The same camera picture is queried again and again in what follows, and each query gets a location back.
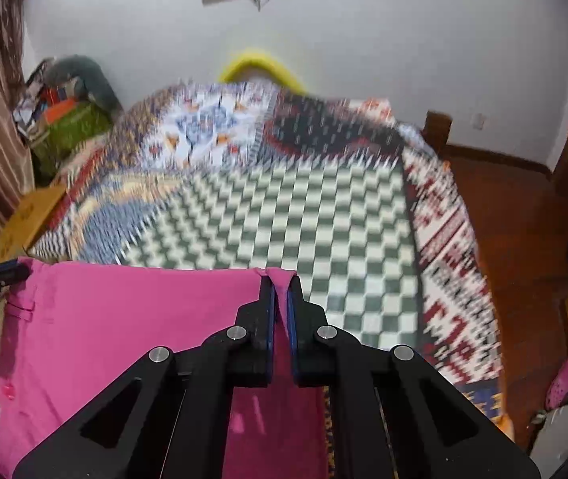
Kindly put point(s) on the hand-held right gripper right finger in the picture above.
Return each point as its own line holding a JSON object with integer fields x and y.
{"x": 294, "y": 319}

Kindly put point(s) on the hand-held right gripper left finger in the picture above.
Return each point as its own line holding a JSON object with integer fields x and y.
{"x": 267, "y": 319}

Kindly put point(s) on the pink pants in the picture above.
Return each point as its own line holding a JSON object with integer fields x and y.
{"x": 114, "y": 334}

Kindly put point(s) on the patchwork printed blanket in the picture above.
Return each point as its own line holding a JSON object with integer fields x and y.
{"x": 289, "y": 209}

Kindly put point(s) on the green bag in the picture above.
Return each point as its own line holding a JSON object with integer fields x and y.
{"x": 72, "y": 127}

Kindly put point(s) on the orange packet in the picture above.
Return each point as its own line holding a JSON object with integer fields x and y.
{"x": 62, "y": 110}

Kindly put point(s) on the grey stuffed bag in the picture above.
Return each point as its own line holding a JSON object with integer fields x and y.
{"x": 89, "y": 75}

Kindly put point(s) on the wooden bedpost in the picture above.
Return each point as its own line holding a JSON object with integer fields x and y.
{"x": 437, "y": 129}

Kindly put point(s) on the yellow pillow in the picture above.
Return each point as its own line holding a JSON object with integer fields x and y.
{"x": 259, "y": 60}

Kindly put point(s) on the pink dotted cloth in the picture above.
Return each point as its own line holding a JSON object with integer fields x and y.
{"x": 560, "y": 384}

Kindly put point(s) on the white plastic container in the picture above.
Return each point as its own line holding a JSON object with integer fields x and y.
{"x": 563, "y": 434}

